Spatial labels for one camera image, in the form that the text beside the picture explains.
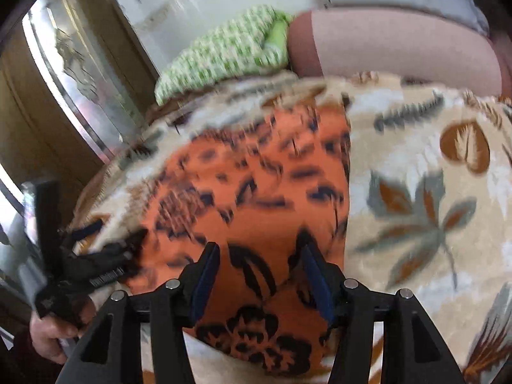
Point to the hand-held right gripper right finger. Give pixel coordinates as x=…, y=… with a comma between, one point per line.
x=320, y=284

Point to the green checked pillow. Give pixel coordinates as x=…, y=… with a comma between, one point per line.
x=224, y=52

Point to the orange floral garment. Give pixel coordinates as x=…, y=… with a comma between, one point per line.
x=260, y=192

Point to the leaf printed blanket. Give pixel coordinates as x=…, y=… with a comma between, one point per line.
x=420, y=168

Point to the person's left hand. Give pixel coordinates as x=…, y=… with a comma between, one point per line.
x=48, y=336

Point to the pink pillow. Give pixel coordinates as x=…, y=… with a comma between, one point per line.
x=392, y=48

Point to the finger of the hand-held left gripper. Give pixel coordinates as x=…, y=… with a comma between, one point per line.
x=86, y=230
x=126, y=246

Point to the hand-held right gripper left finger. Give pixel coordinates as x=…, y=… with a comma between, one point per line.
x=208, y=276

